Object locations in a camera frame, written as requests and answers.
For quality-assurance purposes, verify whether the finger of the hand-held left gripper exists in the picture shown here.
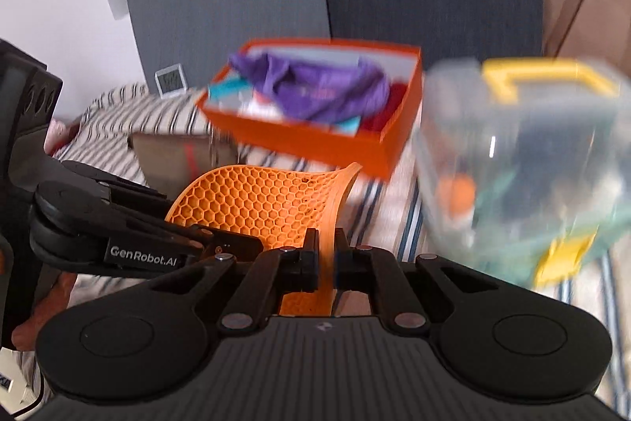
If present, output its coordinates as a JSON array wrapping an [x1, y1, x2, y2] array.
[[185, 231, 264, 276], [111, 183, 210, 244]]

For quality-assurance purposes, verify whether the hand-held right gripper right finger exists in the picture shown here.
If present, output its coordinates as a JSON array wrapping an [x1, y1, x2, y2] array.
[[334, 230, 498, 335]]

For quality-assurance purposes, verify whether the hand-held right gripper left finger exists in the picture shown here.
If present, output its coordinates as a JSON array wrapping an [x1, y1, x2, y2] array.
[[148, 228, 320, 334]]

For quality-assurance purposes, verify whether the brown plaid zipper pouch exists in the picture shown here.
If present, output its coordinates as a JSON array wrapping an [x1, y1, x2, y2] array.
[[129, 131, 240, 200]]

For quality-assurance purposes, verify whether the orange honeycomb tray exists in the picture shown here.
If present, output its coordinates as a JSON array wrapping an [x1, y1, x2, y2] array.
[[165, 162, 363, 318]]

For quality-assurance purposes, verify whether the orange cardboard box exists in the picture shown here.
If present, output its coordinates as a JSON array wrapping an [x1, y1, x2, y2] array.
[[194, 37, 424, 179]]

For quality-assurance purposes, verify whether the red fuzzy cloth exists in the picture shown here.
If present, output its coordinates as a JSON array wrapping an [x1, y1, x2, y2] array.
[[362, 80, 410, 133]]

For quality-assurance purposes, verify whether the purple fleece cloth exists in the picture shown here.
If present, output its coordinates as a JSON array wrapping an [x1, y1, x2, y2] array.
[[228, 51, 391, 123]]

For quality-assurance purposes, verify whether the person's left hand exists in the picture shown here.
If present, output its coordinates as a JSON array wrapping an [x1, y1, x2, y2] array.
[[12, 268, 75, 350]]

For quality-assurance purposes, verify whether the striped blanket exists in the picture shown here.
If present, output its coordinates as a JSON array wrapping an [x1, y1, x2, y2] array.
[[10, 83, 631, 421]]

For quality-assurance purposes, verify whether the pink fluffy cloth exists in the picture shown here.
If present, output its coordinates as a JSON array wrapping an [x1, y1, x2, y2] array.
[[43, 119, 82, 153]]

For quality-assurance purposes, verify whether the white digital clock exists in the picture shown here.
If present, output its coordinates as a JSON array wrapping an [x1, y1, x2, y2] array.
[[155, 63, 185, 99]]

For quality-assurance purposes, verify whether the clear plastic storage box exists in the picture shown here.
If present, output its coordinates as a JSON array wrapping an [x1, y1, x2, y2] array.
[[411, 58, 631, 288]]

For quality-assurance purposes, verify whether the brown paper bag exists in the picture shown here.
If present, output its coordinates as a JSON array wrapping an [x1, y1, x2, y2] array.
[[541, 0, 631, 62]]

